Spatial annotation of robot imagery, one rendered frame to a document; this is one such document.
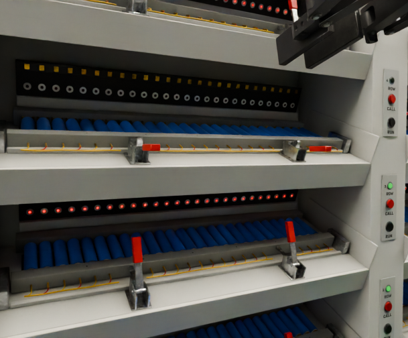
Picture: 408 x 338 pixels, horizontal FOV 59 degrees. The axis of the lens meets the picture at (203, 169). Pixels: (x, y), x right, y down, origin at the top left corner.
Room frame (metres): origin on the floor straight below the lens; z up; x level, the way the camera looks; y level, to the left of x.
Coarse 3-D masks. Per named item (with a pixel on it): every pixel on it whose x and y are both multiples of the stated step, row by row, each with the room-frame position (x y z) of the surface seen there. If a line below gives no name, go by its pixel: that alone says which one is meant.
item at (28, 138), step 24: (24, 144) 0.45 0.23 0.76; (48, 144) 0.47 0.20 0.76; (72, 144) 0.48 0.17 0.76; (96, 144) 0.49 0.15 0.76; (120, 144) 0.51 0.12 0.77; (168, 144) 0.54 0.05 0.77; (192, 144) 0.55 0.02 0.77; (216, 144) 0.57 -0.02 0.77; (240, 144) 0.59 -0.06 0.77; (264, 144) 0.61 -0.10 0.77; (312, 144) 0.65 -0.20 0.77; (336, 144) 0.68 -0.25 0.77
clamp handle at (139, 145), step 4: (140, 140) 0.48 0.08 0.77; (136, 144) 0.48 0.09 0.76; (140, 144) 0.48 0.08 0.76; (144, 144) 0.44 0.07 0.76; (148, 144) 0.43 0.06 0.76; (152, 144) 0.42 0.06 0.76; (156, 144) 0.42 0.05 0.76; (140, 148) 0.46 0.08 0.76; (144, 148) 0.44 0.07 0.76; (148, 148) 0.42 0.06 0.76; (152, 148) 0.42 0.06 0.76; (156, 148) 0.42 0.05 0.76
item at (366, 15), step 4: (364, 12) 0.33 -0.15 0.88; (368, 12) 0.33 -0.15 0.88; (372, 12) 0.33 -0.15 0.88; (360, 16) 0.34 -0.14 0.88; (364, 16) 0.33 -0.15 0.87; (368, 16) 0.33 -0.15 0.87; (372, 16) 0.33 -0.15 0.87; (360, 20) 0.34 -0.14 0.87; (364, 20) 0.33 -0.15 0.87; (368, 20) 0.33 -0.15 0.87; (372, 20) 0.33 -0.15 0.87; (396, 20) 0.33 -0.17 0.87; (364, 24) 0.33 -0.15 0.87; (368, 24) 0.33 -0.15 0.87
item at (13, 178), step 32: (32, 96) 0.57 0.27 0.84; (0, 128) 0.44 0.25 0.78; (320, 128) 0.77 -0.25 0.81; (352, 128) 0.69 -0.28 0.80; (0, 160) 0.42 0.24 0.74; (32, 160) 0.44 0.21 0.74; (64, 160) 0.45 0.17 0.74; (96, 160) 0.47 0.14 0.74; (160, 160) 0.50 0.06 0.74; (192, 160) 0.52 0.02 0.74; (224, 160) 0.54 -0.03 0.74; (256, 160) 0.57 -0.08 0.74; (288, 160) 0.59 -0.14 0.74; (320, 160) 0.62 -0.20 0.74; (352, 160) 0.65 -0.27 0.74; (0, 192) 0.41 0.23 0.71; (32, 192) 0.42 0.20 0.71; (64, 192) 0.44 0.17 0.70; (96, 192) 0.46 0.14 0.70; (128, 192) 0.48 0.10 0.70; (160, 192) 0.50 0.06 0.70; (192, 192) 0.52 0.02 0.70; (224, 192) 0.54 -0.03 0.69
